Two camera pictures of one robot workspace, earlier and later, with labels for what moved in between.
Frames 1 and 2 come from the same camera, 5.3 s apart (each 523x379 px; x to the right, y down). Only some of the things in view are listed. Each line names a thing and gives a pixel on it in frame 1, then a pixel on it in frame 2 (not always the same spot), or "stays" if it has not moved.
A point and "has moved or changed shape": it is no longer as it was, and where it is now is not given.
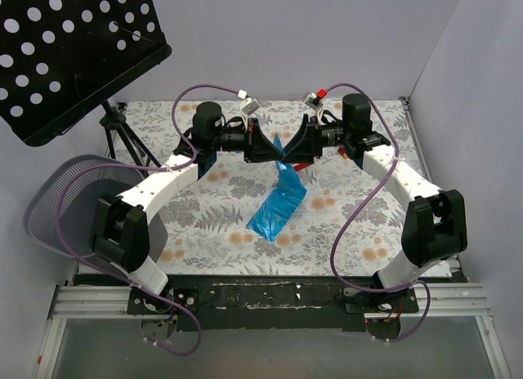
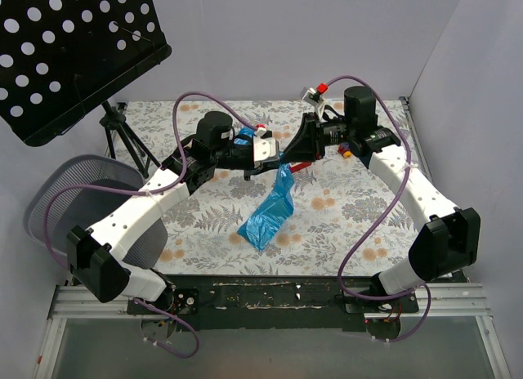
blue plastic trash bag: [271, 219] has moved or changed shape
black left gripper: [251, 140] -> [248, 162]
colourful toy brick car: [341, 149] stays
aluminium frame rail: [82, 302] stays
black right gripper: [315, 136] stays
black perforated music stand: [65, 50] stays
